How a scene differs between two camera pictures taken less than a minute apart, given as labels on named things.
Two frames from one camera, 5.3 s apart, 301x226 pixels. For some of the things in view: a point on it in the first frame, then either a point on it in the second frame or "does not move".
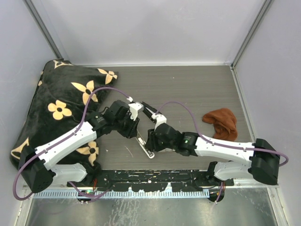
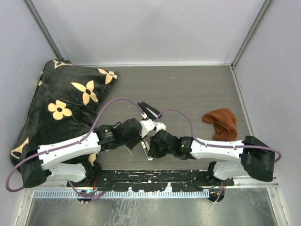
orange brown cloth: (225, 124) does not move
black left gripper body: (125, 127) -> (131, 141)
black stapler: (149, 110) does not move
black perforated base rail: (151, 181) does not move
